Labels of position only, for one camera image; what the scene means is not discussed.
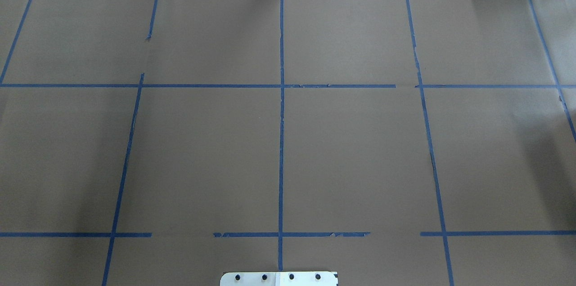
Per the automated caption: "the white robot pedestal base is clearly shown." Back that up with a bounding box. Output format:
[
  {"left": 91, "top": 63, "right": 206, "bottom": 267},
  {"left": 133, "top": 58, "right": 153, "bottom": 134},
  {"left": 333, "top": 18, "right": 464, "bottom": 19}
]
[{"left": 220, "top": 271, "right": 339, "bottom": 286}]

